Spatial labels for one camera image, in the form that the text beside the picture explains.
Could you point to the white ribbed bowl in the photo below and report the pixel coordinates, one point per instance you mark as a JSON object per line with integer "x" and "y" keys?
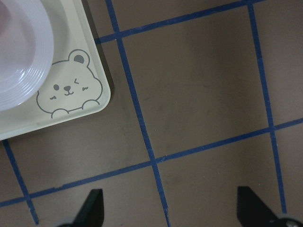
{"x": 26, "y": 50}

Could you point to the cream plastic tray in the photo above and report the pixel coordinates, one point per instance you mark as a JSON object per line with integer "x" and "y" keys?
{"x": 76, "y": 84}

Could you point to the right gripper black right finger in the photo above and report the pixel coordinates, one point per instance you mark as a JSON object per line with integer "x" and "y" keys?
{"x": 252, "y": 211}

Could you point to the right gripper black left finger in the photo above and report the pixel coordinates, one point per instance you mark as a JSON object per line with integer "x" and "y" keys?
{"x": 91, "y": 213}

